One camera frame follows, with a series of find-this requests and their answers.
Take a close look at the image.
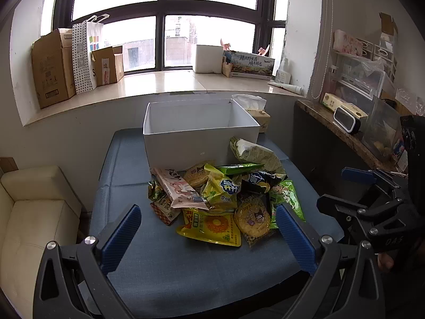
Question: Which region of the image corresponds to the bright green snack bag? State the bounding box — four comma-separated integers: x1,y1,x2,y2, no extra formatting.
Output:
269,179,305,229

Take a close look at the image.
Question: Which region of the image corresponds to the Kuromi Lay's chips bag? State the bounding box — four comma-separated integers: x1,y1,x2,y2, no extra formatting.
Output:
233,196,273,247

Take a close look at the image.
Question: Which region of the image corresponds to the black yellow chip bag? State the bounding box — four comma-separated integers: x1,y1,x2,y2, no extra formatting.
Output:
238,170,287,197

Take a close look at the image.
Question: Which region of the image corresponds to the yellow sunflower seed bag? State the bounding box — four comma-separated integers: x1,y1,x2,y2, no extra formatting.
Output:
176,208,241,247

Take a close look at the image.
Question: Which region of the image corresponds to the pink snack packet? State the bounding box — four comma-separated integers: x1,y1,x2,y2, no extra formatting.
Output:
152,168,209,210

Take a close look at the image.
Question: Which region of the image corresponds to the yellow-green pea snack bag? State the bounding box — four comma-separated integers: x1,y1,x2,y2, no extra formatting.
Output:
201,163,242,210

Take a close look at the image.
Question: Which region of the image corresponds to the dark green narrow snack bag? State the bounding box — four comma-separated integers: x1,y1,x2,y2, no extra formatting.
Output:
217,163,264,176

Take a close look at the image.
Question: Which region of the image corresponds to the pale green chip bag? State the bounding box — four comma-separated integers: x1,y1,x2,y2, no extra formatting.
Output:
229,137,286,174

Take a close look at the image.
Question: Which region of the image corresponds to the green garlic pea bag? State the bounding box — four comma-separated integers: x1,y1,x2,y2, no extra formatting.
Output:
148,179,166,202

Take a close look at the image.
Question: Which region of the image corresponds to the person's right hand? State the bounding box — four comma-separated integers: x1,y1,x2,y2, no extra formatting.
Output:
377,254,394,271

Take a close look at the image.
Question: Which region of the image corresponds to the clear acrylic box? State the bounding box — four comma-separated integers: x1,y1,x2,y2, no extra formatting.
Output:
362,96,401,163

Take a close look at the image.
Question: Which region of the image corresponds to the dark wooden side table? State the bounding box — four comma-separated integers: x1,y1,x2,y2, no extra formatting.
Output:
291,99,396,202

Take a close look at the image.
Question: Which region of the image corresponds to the white digital clock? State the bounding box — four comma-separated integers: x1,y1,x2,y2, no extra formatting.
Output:
334,107,361,134

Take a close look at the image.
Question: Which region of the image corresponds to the rice cake snack packet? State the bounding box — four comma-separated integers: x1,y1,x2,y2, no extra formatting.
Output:
151,195,181,226

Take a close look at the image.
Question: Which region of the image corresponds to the beige tissue box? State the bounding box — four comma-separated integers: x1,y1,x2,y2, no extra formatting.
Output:
321,93,368,119

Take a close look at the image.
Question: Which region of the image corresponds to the cream leather sofa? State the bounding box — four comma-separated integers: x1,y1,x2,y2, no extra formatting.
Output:
1,166,81,318

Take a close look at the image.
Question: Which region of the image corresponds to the clear plastic drawer organizer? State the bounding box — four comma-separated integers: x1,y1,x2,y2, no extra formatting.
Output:
334,53,396,113

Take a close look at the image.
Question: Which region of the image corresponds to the white tube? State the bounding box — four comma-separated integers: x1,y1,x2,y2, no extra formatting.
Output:
267,81,304,96

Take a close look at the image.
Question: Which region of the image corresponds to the white storage box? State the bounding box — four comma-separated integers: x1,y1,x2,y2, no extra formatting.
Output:
143,99,260,171

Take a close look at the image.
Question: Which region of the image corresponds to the white lotion bottle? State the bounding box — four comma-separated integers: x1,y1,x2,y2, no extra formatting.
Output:
275,57,291,84

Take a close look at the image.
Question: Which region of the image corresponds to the tissue pack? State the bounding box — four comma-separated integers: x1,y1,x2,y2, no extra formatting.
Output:
232,94,271,133

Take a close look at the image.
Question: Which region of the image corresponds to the printed landscape carton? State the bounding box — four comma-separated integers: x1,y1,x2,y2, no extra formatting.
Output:
226,51,274,80

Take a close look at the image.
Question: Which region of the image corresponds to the small open cardboard box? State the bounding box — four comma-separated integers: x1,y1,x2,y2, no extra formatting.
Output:
91,45,124,86

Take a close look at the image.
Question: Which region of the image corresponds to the white foam box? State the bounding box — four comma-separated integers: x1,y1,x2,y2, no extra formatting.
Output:
192,45,223,74

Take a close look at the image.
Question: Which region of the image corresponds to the large cardboard box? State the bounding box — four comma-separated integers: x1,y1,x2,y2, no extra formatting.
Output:
31,28,76,109

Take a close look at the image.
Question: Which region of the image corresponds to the dotted white paper bag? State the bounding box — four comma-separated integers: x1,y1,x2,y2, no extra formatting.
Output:
72,14,109,94

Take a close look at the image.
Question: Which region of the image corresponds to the black window frame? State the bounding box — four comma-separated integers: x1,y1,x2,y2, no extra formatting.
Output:
53,0,288,73

